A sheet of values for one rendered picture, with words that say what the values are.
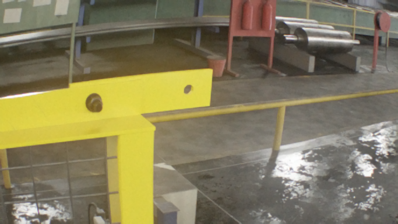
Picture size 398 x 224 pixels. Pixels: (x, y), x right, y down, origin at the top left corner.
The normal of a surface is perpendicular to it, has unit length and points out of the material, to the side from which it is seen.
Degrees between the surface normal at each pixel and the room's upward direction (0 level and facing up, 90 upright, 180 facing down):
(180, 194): 90
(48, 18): 90
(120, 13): 90
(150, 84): 90
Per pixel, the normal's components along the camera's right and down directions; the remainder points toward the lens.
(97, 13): 0.51, 0.32
